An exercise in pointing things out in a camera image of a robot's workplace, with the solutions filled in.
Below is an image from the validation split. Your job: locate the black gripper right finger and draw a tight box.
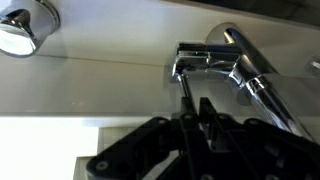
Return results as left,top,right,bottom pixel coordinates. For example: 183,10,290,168
199,97,320,180

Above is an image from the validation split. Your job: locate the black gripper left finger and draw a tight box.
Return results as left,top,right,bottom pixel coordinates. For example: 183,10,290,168
84,96,214,180

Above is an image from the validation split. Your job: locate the chrome gooseneck faucet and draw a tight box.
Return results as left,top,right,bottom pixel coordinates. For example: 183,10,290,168
206,22,316,143

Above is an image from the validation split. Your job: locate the chrome faucet lever handle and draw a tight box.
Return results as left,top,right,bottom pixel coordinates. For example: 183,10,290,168
170,42,242,101

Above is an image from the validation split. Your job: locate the clear soap pump dispenser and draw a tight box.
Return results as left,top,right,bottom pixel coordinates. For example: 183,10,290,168
304,54,320,79

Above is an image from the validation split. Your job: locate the chrome round deck cap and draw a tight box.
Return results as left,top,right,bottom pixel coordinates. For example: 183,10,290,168
0,0,61,59

